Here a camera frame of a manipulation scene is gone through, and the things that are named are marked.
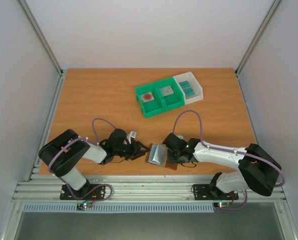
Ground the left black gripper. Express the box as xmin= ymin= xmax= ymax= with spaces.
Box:
xmin=114 ymin=140 xmax=150 ymax=161

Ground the brown leather card holder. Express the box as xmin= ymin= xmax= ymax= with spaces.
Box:
xmin=145 ymin=143 xmax=178 ymax=171

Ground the teal credit card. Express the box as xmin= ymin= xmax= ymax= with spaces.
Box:
xmin=148 ymin=144 xmax=159 ymax=165

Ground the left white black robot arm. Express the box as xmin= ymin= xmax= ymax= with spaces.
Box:
xmin=38 ymin=128 xmax=150 ymax=202

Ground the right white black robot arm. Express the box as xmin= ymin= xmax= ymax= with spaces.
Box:
xmin=163 ymin=133 xmax=282 ymax=200

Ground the grey card with red dot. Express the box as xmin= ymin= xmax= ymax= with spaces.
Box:
xmin=140 ymin=92 xmax=155 ymax=103

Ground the teal card in white bin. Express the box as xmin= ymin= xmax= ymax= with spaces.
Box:
xmin=179 ymin=80 xmax=195 ymax=99

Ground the green left bin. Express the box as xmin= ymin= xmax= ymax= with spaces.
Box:
xmin=134 ymin=83 xmax=163 ymax=118

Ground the green bin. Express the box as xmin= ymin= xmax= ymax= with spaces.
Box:
xmin=154 ymin=77 xmax=185 ymax=112
xmin=134 ymin=83 xmax=163 ymax=118

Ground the green middle bin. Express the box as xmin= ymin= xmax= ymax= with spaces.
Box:
xmin=154 ymin=77 xmax=185 ymax=112

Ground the white bin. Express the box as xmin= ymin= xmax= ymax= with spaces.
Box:
xmin=173 ymin=71 xmax=204 ymax=105

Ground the right circuit board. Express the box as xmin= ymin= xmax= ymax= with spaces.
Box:
xmin=213 ymin=201 xmax=233 ymax=210

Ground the circuit board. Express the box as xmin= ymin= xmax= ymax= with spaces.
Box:
xmin=213 ymin=201 xmax=233 ymax=210
xmin=76 ymin=202 xmax=93 ymax=211

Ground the left circuit board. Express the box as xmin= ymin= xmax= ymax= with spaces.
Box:
xmin=76 ymin=202 xmax=93 ymax=211

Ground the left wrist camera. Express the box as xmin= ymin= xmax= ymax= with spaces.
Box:
xmin=126 ymin=130 xmax=137 ymax=144

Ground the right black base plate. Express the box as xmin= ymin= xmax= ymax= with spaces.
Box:
xmin=190 ymin=184 xmax=239 ymax=201

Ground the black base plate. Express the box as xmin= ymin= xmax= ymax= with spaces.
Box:
xmin=190 ymin=184 xmax=239 ymax=201
xmin=59 ymin=184 xmax=106 ymax=201

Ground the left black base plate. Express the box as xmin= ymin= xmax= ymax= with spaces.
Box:
xmin=59 ymin=184 xmax=106 ymax=201

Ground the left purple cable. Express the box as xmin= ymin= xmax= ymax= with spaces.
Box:
xmin=47 ymin=117 xmax=120 ymax=175

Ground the aluminium front rail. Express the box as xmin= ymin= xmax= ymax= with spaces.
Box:
xmin=11 ymin=174 xmax=287 ymax=203

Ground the grey slotted cable duct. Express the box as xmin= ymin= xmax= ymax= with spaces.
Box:
xmin=22 ymin=202 xmax=214 ymax=214

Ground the left aluminium frame post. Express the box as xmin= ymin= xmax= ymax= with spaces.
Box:
xmin=17 ymin=0 xmax=63 ymax=76

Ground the aluminium frame post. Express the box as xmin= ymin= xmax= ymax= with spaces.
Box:
xmin=235 ymin=0 xmax=283 ymax=78
xmin=17 ymin=0 xmax=63 ymax=76

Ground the right aluminium frame post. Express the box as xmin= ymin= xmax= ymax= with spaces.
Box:
xmin=235 ymin=0 xmax=283 ymax=78

